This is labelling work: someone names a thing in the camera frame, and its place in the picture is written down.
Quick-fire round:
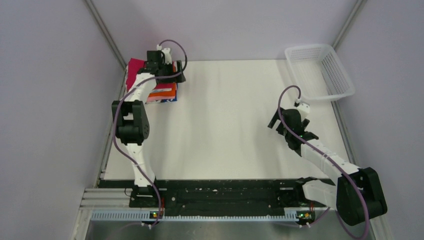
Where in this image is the blue folded t-shirt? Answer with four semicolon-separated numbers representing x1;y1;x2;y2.
148;83;178;103

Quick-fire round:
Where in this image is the aluminium rail frame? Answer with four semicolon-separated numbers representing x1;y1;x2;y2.
79;188;382;211

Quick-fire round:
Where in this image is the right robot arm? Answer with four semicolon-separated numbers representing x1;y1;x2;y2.
268;107;388;226

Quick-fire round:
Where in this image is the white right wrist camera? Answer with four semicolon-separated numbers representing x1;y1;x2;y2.
294;98;311;121

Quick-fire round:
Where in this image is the orange folded t-shirt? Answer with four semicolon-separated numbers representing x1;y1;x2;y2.
147;62;178;100

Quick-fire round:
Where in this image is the white slotted cable duct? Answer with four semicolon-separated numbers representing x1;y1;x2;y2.
90;210;299;222

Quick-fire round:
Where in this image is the white plastic basket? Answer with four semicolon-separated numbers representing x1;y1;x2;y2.
284;43;356;102

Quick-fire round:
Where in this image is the pink folded t-shirt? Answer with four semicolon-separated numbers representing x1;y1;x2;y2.
146;93;177;104

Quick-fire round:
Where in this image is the crimson red t-shirt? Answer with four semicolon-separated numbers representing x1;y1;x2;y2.
126;58;177;94

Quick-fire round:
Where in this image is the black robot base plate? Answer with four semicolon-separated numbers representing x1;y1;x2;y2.
98;179;323;217

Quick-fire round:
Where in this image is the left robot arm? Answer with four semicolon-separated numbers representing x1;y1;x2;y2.
111;46;186;207

